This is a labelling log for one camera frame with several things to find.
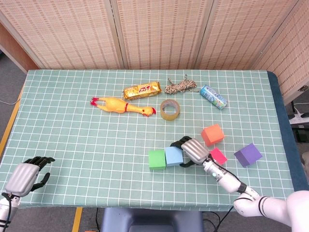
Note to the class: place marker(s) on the woven folding screen panel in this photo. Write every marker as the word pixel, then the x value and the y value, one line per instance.
pixel 241 31
pixel 60 31
pixel 289 60
pixel 161 31

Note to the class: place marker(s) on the black floor device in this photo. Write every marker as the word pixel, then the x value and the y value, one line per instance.
pixel 300 133

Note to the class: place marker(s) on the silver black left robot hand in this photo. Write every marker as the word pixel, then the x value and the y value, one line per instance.
pixel 21 177

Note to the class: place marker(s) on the yellow rubber chicken toy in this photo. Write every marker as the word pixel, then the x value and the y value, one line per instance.
pixel 113 105

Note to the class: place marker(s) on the gold snack package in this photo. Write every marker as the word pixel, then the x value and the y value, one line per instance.
pixel 142 90

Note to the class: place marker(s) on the light blue foam block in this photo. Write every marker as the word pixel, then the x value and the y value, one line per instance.
pixel 173 157

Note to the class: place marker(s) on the pink red foam block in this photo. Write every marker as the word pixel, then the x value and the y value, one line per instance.
pixel 219 156

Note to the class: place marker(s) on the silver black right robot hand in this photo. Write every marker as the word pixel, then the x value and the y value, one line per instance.
pixel 195 151

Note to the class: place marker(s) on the yellow floor tape strip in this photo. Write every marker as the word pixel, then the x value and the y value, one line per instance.
pixel 77 220
pixel 10 120

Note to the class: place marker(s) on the light blue drink can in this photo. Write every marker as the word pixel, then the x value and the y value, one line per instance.
pixel 213 96

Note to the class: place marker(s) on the clear packing tape roll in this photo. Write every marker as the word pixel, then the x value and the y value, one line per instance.
pixel 169 117

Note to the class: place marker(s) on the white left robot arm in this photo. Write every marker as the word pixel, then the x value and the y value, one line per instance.
pixel 4 212

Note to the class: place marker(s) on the purple foam block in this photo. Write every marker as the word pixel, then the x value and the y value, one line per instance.
pixel 248 154

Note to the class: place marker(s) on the green foam block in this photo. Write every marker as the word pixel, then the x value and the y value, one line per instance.
pixel 157 158

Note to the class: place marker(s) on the orange foam block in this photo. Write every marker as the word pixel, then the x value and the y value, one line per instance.
pixel 212 135

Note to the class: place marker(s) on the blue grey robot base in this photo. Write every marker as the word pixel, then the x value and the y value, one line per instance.
pixel 144 220

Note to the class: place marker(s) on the green checked tablecloth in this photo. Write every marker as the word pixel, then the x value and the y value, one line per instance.
pixel 96 145

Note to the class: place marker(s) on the brown wooden cabinet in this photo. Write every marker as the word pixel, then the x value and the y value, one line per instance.
pixel 12 48

